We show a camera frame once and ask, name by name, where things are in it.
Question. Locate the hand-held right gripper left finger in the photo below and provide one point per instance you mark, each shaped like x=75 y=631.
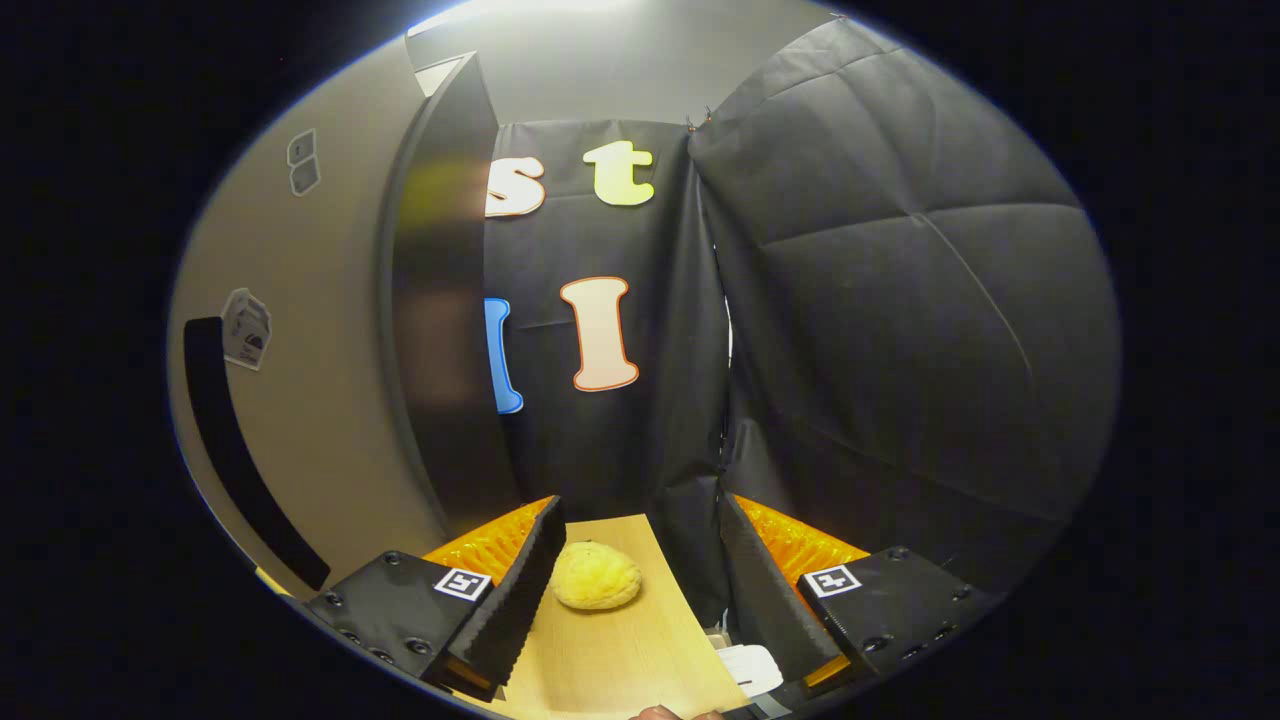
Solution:
x=520 y=590

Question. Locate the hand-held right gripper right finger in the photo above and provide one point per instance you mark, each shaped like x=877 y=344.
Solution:
x=765 y=600

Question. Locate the grey double-door shoe cabinet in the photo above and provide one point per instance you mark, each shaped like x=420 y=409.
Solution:
x=440 y=350

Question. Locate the white plastic container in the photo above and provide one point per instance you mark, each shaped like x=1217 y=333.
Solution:
x=750 y=668

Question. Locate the yellow round bun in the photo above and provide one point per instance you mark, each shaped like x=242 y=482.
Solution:
x=595 y=578

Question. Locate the black backdrop cloth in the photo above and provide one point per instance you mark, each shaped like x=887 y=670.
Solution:
x=900 y=350
x=660 y=450

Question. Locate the bright ceiling light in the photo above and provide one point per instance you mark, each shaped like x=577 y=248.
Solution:
x=500 y=8

